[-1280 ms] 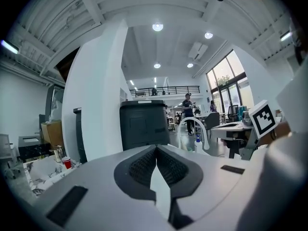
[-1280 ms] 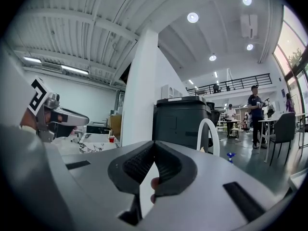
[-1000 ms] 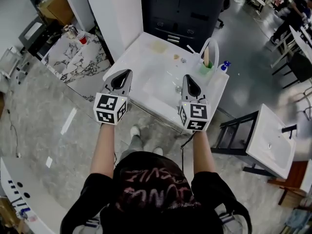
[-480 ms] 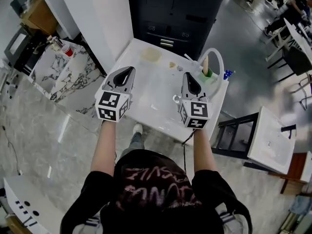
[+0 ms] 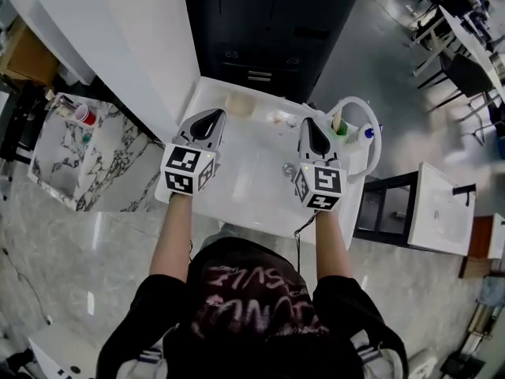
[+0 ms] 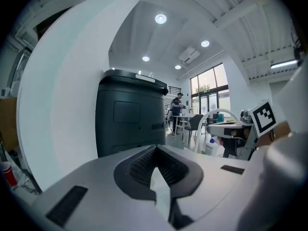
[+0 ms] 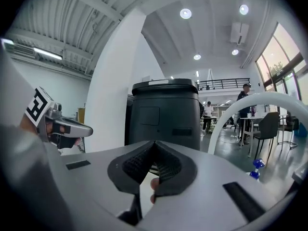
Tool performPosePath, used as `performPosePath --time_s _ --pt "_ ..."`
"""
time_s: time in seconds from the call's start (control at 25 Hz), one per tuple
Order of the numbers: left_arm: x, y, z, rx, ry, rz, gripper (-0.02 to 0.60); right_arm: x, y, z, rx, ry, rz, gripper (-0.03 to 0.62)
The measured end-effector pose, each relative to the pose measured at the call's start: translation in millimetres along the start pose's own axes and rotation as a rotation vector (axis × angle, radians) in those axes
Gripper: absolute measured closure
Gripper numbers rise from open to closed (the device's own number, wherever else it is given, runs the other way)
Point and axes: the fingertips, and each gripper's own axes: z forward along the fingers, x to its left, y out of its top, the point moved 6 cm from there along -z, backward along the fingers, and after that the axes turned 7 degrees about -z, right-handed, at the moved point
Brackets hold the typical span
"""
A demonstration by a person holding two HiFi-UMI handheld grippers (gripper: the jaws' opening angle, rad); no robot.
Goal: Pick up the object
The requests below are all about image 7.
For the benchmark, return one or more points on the large glass window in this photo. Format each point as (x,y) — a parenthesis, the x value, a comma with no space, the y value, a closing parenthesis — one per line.
(281,61)

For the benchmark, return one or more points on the dark grey chair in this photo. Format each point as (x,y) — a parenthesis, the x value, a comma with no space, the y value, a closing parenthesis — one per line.
(267,126)

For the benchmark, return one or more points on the white arched faucet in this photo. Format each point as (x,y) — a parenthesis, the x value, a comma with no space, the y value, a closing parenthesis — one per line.
(216,131)

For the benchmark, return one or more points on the person's left hand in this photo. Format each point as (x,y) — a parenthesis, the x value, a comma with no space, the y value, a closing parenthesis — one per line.
(50,129)

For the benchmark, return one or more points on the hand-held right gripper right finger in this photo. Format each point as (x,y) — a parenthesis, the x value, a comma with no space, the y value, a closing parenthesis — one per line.
(204,201)

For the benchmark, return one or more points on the ceiling tube light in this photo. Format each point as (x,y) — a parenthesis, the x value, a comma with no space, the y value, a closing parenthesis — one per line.
(48,54)

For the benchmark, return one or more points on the person's left forearm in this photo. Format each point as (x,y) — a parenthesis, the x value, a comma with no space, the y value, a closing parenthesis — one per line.
(25,123)

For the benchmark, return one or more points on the large dark green bin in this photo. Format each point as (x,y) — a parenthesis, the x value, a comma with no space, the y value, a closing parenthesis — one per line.
(163,114)

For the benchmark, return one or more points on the ceiling air conditioner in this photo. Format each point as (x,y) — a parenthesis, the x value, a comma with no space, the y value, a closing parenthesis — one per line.
(239,32)

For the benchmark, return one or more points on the round ceiling light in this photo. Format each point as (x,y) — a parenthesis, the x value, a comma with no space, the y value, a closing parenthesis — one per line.
(185,13)
(235,52)
(243,9)
(197,56)

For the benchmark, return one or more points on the person's right hand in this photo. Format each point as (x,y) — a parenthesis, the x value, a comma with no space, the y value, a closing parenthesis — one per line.
(155,183)

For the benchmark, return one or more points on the long white table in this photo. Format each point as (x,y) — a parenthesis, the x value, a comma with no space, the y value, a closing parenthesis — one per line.
(247,119)

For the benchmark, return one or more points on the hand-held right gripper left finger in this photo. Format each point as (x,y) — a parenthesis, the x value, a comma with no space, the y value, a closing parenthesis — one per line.
(96,189)

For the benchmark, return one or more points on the black balcony railing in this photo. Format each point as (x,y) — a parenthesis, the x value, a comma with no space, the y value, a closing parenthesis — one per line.
(223,83)

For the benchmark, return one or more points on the brown cardboard box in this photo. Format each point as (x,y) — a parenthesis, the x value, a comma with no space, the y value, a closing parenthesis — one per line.
(81,115)

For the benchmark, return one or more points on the white bottle with blue pump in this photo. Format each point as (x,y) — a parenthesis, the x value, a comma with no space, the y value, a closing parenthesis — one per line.
(257,171)

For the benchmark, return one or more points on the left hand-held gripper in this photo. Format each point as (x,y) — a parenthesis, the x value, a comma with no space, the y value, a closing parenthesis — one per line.
(36,105)

